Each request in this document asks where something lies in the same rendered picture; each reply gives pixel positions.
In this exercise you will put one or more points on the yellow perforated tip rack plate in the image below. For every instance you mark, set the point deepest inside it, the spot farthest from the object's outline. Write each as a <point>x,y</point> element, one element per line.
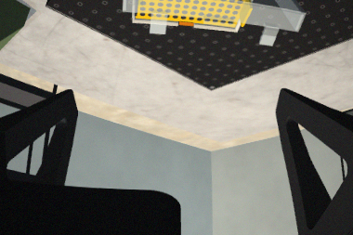
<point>174,18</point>

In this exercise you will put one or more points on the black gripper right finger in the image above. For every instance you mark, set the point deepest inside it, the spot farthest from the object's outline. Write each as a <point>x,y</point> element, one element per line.
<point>310,197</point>

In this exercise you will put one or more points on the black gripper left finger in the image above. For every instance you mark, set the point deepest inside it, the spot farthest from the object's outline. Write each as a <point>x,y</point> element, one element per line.
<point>20,129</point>

